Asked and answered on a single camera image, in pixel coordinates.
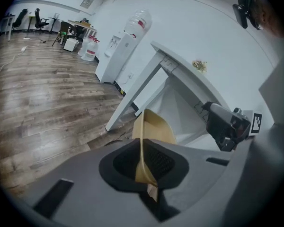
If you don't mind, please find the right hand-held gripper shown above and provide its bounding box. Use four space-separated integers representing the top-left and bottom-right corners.
201 101 263 152

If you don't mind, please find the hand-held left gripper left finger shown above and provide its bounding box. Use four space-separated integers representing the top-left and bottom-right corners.
20 138 160 227

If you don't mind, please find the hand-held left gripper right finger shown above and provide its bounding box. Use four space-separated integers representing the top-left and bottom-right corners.
143 138 237 227

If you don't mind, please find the yellow rectangular tray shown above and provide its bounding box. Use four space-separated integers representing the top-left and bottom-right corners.
132 108 178 202

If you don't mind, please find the pale flower bouquet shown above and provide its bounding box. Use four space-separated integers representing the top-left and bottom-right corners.
191 59 208 74

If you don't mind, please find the white table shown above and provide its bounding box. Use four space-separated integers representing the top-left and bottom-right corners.
105 41 235 151

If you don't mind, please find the white water dispenser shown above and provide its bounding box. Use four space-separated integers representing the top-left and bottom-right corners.
95 31 142 84

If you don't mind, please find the clear dispenser water bottle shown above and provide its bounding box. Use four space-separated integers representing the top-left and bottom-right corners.
124 8 152 39

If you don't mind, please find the clear water jug red label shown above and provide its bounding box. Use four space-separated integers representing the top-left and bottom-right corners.
77 36 89 57
86 41 99 62

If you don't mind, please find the white storage box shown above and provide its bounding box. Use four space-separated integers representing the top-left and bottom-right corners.
63 38 80 52

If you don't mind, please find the brown chair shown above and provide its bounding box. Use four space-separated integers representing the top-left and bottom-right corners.
52 21 78 47

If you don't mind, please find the wooden desk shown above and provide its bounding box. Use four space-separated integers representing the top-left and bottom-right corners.
67 19 98 41

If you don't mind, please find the black office chair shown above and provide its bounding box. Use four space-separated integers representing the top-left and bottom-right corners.
11 8 29 31
34 8 50 34

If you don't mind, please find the white desk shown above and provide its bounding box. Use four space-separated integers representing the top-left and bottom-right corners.
1 13 16 41

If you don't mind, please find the black head-worn camera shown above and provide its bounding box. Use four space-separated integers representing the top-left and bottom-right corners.
232 0 259 30

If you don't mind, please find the white cable with plug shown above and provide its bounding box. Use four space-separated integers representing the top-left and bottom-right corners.
0 45 42 77

